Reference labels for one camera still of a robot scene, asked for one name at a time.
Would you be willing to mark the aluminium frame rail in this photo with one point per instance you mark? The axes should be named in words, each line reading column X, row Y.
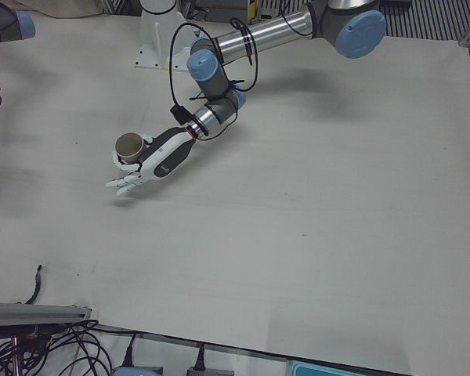
column 121, row 6

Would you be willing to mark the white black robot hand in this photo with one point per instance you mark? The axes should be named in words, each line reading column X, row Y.
column 168, row 156

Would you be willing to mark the black slatted grille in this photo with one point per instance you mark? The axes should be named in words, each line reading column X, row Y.
column 434, row 23

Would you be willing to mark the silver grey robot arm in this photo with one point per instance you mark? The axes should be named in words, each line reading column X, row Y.
column 274, row 33
column 4, row 23

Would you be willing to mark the metal tripod rod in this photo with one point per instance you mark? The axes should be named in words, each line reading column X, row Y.
column 16, row 360

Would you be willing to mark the beige cloth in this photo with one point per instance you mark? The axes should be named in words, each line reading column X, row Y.
column 62, row 8

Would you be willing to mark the beige paper cup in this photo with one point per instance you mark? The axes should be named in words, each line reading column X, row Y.
column 127, row 145

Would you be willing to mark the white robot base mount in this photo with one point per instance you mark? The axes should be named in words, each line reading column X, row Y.
column 156, row 39

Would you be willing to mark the yellow black striped marker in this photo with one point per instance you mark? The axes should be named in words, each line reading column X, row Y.
column 253, row 8

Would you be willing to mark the aluminium extrusion post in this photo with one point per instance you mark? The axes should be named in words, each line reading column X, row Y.
column 35, row 312

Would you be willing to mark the light blue plastic bin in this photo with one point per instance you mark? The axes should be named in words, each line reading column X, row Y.
column 348, row 369

